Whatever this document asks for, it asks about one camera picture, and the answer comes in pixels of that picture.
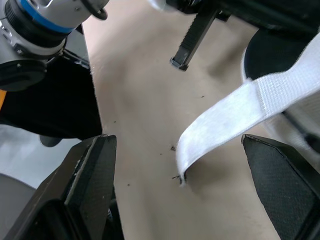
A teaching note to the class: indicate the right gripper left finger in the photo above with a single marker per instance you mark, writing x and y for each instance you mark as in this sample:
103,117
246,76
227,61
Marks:
85,195

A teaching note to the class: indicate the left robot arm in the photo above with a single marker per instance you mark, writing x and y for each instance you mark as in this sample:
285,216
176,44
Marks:
37,27

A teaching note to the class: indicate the robot body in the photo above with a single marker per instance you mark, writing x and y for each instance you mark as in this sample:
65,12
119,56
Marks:
55,100

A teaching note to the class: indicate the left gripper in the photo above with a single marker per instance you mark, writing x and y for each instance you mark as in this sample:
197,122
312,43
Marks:
200,6

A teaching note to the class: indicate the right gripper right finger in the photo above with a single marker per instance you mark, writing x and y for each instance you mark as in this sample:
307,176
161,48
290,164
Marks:
282,180

